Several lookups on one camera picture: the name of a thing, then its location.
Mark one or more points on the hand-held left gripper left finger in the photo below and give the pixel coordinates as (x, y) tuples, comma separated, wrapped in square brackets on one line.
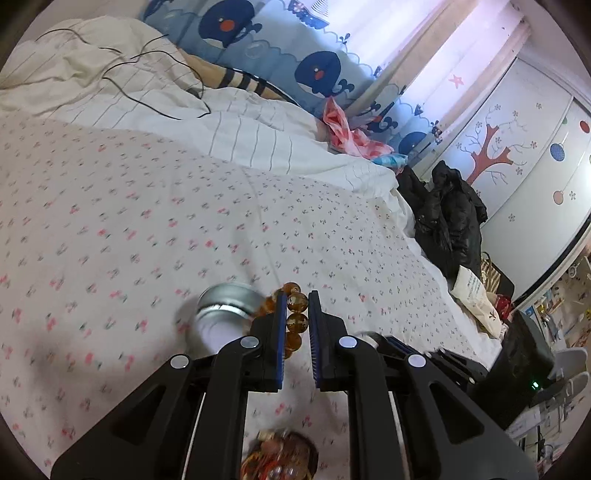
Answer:
[(278, 341)]

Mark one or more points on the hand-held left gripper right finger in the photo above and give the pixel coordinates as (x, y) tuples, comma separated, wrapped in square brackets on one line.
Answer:
[(315, 341)]

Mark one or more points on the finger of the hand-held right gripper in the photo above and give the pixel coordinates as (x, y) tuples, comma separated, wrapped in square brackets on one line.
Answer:
[(400, 346)]

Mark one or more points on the round silver tin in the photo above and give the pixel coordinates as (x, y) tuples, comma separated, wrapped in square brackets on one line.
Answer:
[(226, 300)]

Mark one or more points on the white paper bag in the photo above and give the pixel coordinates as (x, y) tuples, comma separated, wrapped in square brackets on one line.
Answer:
[(475, 295)]

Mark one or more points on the striped brown bag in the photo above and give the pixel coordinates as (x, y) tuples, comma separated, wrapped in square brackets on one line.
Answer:
[(490, 272)]

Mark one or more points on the black box with green light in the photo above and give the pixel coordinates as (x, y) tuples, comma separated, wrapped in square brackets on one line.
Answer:
[(521, 360)]

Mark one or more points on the black jacket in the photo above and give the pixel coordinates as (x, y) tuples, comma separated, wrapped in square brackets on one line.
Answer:
[(448, 217)]

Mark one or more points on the white chair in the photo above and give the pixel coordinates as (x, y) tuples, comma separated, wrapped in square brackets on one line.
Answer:
[(572, 364)]

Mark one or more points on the light blue cloth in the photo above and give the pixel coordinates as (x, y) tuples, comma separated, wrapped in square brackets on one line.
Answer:
[(390, 160)]

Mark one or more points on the white wardrobe with tree sticker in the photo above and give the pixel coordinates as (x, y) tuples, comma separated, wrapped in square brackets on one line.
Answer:
[(531, 184)]

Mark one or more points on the white striped duvet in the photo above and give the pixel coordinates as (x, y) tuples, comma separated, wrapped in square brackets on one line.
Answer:
[(258, 134)]

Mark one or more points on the pink patterned cloth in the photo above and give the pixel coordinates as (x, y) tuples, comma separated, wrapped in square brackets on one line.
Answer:
[(341, 129)]

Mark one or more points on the tan black striped pillow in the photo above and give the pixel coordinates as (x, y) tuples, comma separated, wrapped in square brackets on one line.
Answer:
[(240, 78)]

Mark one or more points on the whale print curtain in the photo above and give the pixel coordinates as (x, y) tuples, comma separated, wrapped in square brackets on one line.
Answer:
[(318, 69)]

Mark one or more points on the sheer white curtain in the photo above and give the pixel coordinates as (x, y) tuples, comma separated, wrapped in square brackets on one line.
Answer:
[(461, 46)]

